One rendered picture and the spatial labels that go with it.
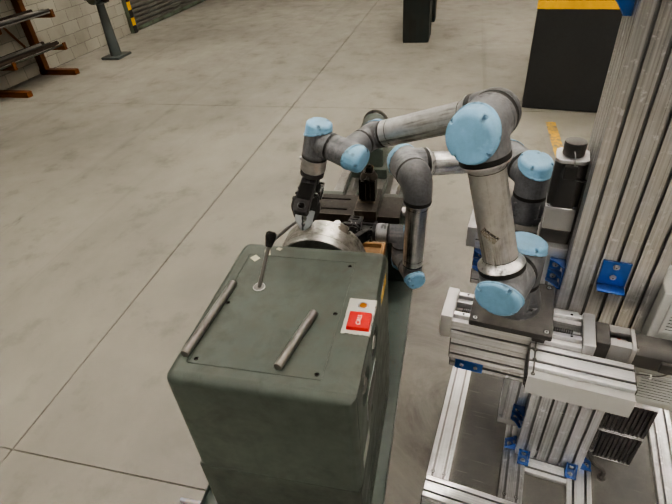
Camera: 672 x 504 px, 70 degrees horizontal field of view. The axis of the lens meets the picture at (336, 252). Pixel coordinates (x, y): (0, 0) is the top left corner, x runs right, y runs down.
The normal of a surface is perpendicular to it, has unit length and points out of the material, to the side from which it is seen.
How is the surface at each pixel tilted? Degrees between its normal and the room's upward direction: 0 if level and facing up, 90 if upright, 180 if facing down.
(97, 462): 0
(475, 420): 0
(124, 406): 0
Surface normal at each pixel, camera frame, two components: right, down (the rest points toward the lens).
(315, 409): -0.21, 0.60
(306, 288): -0.07, -0.80
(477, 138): -0.60, 0.41
